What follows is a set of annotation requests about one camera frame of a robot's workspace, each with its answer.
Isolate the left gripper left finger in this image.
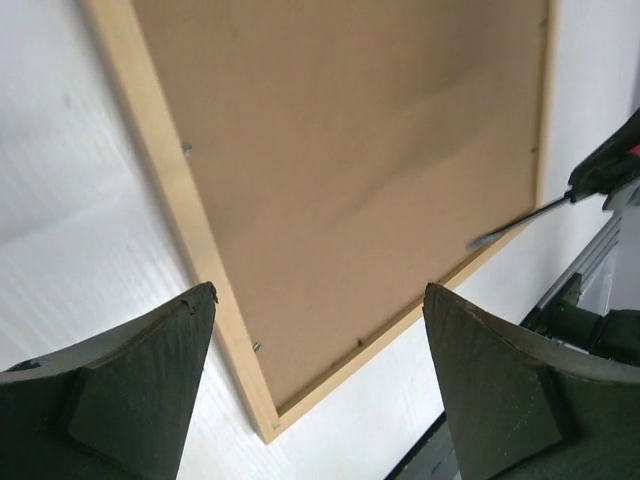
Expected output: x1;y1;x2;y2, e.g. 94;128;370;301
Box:
1;282;218;479

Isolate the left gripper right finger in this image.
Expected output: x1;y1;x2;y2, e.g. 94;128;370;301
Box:
423;283;639;479

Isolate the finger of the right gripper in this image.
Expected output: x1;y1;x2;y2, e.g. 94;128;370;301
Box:
567;110;639;203

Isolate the red handled screwdriver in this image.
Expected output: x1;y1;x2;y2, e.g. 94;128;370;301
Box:
466;146;639;251

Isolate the wooden picture frame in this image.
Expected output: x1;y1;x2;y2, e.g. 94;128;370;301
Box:
83;1;555;443

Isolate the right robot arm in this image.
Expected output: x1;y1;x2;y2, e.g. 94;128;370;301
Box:
529;112;639;366

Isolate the aluminium rail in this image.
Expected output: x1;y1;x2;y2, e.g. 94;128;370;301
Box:
520;214;621;330

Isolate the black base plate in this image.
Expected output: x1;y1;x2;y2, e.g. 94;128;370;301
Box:
385;413;461;480

